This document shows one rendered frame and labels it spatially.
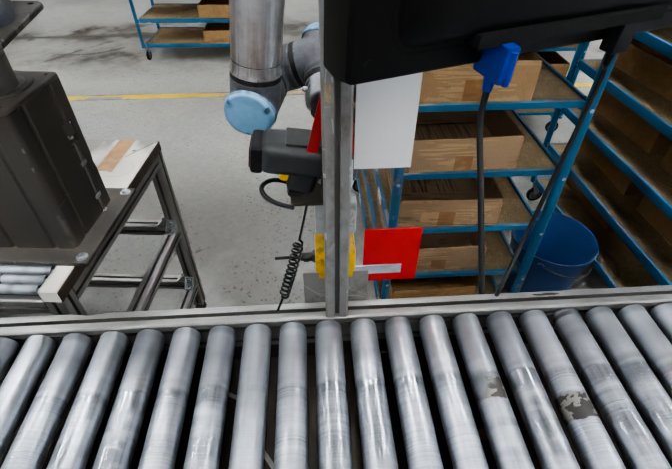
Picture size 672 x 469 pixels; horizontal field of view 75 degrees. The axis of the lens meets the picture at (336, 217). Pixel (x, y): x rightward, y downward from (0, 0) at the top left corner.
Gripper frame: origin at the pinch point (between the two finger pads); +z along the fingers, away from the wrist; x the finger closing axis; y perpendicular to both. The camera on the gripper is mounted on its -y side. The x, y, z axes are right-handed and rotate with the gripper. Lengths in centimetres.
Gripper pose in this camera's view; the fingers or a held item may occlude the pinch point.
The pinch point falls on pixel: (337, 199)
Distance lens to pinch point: 74.1
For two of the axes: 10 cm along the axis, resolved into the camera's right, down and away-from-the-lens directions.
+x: -9.7, -0.3, -2.3
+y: -2.3, 3.4, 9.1
